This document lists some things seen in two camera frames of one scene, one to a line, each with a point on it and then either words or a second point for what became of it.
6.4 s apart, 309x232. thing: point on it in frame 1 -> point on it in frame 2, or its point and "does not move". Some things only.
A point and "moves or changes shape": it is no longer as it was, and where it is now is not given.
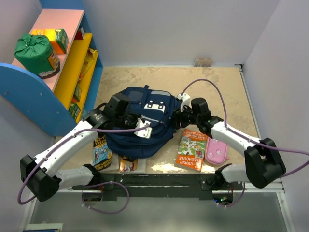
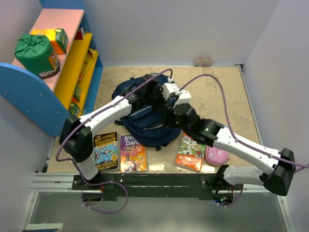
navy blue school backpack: [162, 109] moves or changes shape
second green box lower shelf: [74, 110] does not move
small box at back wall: [203, 62] does not move
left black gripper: [136, 116] -> [162, 102]
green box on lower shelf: [77, 96] does not move
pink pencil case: [216, 152] does not move
